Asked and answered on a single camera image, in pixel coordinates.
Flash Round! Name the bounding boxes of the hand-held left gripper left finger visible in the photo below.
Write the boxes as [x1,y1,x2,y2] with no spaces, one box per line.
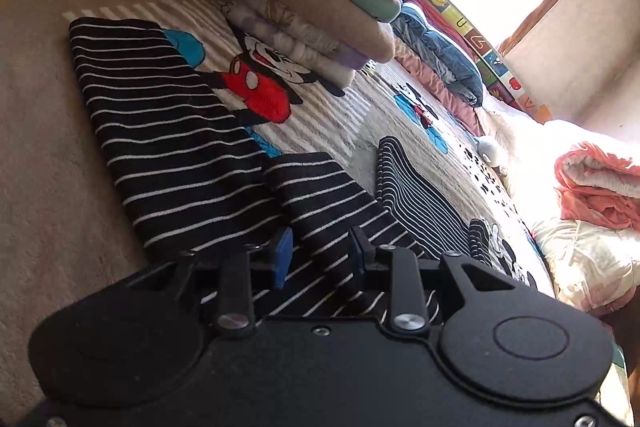
[125,227,294,339]

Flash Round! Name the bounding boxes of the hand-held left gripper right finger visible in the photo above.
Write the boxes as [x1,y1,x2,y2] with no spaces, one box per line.
[350,226,541,337]

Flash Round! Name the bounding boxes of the black white striped pants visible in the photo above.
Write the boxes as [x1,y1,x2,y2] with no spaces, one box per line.
[67,17,501,328]

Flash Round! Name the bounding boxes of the centre stack of folded clothes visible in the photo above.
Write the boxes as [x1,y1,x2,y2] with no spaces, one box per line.
[233,0,397,64]

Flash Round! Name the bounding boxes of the white plush toy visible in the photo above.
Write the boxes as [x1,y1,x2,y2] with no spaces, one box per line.
[477,138,503,166]

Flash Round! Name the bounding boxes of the pink quilt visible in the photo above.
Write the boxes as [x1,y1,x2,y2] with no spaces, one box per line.
[395,52,483,138]

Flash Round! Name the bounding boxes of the white fluffy blanket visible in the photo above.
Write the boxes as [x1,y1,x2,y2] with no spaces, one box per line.
[482,104,563,212]

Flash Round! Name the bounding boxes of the cream fleece folded garment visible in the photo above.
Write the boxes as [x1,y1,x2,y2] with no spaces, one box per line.
[222,2,356,88]

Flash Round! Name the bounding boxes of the blue striped folded quilt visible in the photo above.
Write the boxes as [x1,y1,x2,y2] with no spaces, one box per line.
[390,2,485,108]

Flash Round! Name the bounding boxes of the cream quilt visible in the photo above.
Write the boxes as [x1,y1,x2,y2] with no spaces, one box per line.
[530,217,640,313]

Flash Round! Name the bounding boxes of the orange rolled quilt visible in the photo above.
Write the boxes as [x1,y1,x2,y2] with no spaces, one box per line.
[554,141,640,233]

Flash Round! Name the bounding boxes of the cartoon mouse printed blanket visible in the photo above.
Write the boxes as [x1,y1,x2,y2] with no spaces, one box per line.
[0,0,631,423]

